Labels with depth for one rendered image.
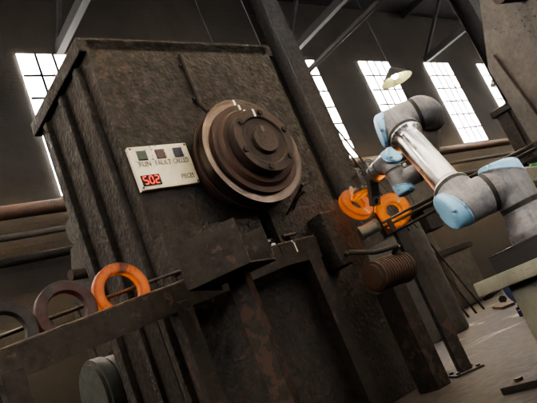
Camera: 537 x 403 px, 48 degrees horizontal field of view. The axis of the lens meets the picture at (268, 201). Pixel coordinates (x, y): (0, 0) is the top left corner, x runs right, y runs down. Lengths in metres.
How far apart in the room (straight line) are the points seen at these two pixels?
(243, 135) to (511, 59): 2.88
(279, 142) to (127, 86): 0.65
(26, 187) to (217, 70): 6.46
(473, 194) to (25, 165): 7.94
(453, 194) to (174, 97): 1.31
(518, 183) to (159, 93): 1.46
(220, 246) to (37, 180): 7.52
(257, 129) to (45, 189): 6.90
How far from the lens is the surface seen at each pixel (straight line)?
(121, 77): 2.55
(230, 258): 1.71
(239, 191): 2.31
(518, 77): 4.83
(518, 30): 4.80
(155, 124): 2.49
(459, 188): 1.79
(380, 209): 2.60
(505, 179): 1.81
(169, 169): 2.38
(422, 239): 5.11
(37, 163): 9.27
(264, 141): 2.38
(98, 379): 3.16
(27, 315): 1.86
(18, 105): 9.71
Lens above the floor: 0.30
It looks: 14 degrees up
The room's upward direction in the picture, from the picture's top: 23 degrees counter-clockwise
